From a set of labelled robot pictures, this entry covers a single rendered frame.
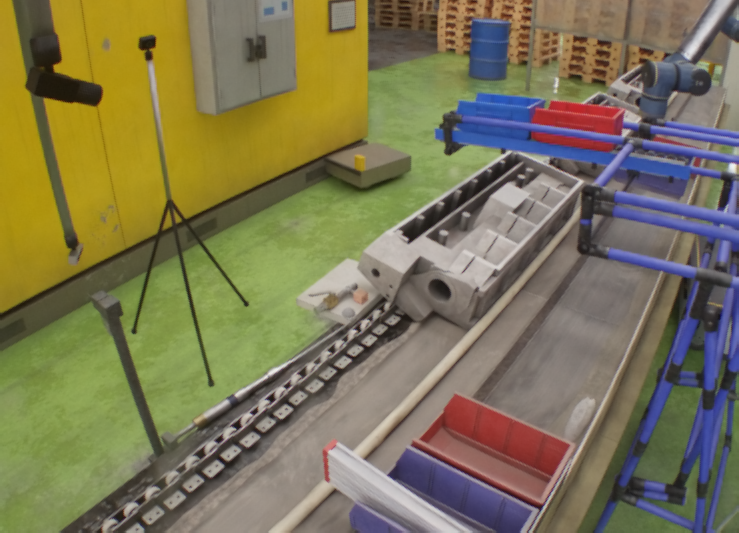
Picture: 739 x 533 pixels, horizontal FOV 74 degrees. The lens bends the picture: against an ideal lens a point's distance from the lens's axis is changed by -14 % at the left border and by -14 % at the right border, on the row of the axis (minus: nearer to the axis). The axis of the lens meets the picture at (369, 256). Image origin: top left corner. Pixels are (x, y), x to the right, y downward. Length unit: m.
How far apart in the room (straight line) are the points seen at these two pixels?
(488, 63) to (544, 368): 7.12
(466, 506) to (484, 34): 7.67
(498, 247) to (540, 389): 0.52
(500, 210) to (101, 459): 1.94
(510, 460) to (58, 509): 1.79
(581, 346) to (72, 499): 2.02
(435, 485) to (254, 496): 0.42
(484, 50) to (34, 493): 7.69
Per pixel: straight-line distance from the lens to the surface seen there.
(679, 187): 2.38
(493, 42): 8.47
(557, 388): 1.66
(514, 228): 2.03
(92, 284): 3.55
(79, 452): 2.66
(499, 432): 1.38
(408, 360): 1.67
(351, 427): 1.48
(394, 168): 4.61
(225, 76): 3.50
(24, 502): 2.59
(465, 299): 1.73
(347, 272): 1.97
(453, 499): 1.28
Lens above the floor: 1.85
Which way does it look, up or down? 31 degrees down
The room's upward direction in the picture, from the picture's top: straight up
